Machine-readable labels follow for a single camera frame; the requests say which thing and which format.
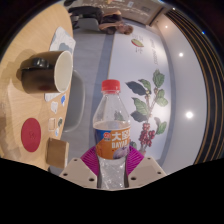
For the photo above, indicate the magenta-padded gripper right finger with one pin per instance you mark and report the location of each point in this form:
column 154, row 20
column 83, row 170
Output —
column 146, row 170

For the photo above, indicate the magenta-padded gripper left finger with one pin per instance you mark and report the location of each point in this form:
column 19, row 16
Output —
column 78, row 171

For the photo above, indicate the clear red-capped drink bottle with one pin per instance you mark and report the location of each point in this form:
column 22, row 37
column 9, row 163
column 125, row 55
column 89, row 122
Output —
column 111, row 140

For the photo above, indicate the small brown cardboard box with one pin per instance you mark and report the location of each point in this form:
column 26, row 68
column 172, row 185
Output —
column 57, row 153

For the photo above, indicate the flat round red coaster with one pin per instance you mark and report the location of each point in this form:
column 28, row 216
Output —
column 31, row 135

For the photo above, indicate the round ceiling spotlights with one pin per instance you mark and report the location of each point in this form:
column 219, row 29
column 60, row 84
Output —
column 189, row 114

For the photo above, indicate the dark mug with white inside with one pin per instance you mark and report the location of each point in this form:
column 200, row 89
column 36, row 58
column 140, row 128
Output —
column 40, row 75

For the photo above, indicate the white printed paper sheet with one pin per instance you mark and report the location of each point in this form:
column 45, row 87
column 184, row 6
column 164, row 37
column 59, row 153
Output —
column 63, row 40

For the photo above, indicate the coffee branch wall mural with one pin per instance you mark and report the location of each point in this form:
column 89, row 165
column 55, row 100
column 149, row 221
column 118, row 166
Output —
column 123, row 66

